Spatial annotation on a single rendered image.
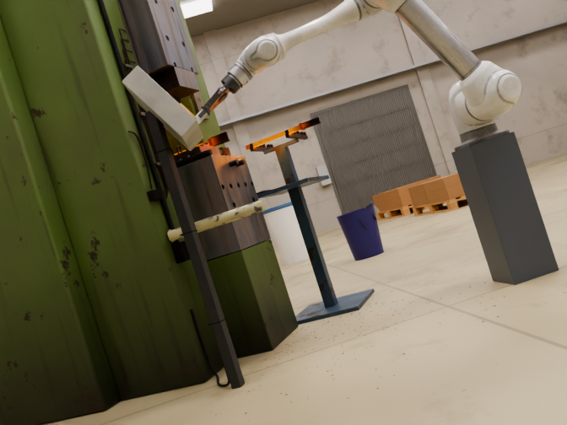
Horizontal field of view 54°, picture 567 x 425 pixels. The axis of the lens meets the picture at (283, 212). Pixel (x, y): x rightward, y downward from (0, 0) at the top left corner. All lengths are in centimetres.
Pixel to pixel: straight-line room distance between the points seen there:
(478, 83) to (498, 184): 43
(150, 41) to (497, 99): 151
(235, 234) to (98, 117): 77
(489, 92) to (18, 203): 197
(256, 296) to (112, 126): 96
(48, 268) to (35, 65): 88
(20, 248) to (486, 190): 198
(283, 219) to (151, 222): 448
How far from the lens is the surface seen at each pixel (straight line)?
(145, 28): 273
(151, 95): 201
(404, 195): 934
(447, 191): 745
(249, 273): 250
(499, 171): 245
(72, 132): 257
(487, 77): 230
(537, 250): 251
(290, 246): 677
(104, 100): 247
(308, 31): 224
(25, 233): 263
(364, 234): 489
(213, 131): 313
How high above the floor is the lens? 54
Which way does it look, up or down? 1 degrees up
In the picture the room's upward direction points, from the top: 18 degrees counter-clockwise
